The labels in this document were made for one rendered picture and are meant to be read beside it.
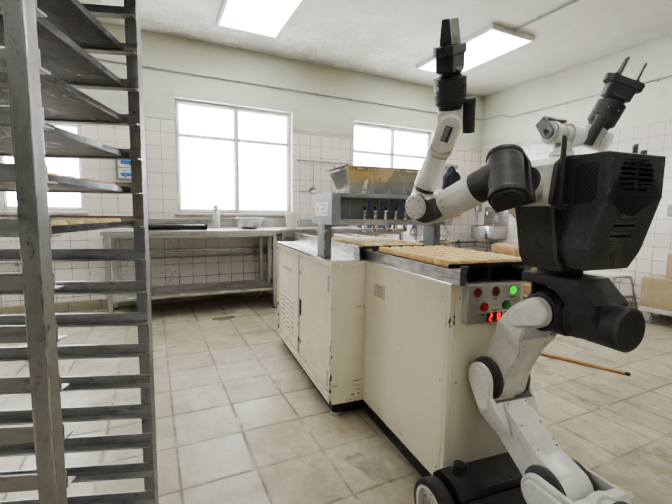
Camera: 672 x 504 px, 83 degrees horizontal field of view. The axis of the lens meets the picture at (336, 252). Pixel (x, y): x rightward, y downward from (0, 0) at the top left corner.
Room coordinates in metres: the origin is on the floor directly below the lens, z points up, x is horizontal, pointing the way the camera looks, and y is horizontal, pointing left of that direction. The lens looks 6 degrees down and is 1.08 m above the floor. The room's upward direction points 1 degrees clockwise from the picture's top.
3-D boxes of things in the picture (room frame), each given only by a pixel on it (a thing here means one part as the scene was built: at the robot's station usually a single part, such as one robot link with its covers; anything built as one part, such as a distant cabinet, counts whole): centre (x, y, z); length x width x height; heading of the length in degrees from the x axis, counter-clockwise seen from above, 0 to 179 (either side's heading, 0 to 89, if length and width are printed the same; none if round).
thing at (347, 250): (2.53, 0.11, 0.88); 1.28 x 0.01 x 0.07; 21
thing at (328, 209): (2.16, -0.25, 1.01); 0.72 x 0.33 x 0.34; 111
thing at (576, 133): (1.12, -0.65, 1.30); 0.10 x 0.07 x 0.09; 110
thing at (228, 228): (4.51, 0.77, 0.61); 3.40 x 0.70 x 1.22; 116
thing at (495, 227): (5.94, -2.43, 0.93); 0.99 x 0.38 x 1.09; 26
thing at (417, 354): (1.69, -0.43, 0.45); 0.70 x 0.34 x 0.90; 21
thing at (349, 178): (2.16, -0.25, 1.25); 0.56 x 0.29 x 0.14; 111
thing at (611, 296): (1.04, -0.68, 0.84); 0.28 x 0.13 x 0.18; 20
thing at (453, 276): (2.21, -0.08, 0.87); 2.01 x 0.03 x 0.07; 21
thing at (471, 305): (1.35, -0.56, 0.77); 0.24 x 0.04 x 0.14; 111
